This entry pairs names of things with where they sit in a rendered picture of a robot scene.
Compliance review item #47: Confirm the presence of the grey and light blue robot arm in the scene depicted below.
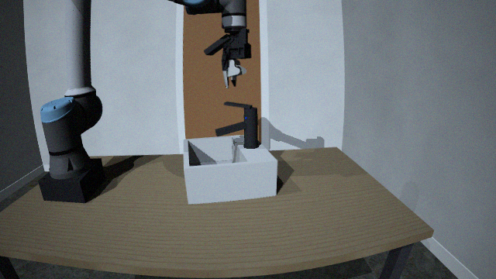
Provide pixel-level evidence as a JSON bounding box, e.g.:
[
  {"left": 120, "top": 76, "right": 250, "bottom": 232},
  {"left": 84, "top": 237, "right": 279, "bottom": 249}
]
[{"left": 40, "top": 0, "right": 246, "bottom": 180}]

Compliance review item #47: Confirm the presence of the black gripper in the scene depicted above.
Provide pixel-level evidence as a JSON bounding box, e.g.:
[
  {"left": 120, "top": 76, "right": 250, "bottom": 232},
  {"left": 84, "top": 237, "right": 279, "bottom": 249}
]
[{"left": 222, "top": 28, "right": 251, "bottom": 88}]

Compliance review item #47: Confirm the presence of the white sink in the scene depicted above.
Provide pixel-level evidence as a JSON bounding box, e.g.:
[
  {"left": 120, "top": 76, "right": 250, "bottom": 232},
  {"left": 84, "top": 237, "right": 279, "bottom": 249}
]
[{"left": 184, "top": 135, "right": 277, "bottom": 205}]

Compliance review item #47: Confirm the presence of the black mixer tap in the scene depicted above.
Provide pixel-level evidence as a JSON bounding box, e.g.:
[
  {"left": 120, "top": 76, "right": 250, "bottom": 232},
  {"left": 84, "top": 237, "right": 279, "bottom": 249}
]
[{"left": 215, "top": 102, "right": 259, "bottom": 149}]

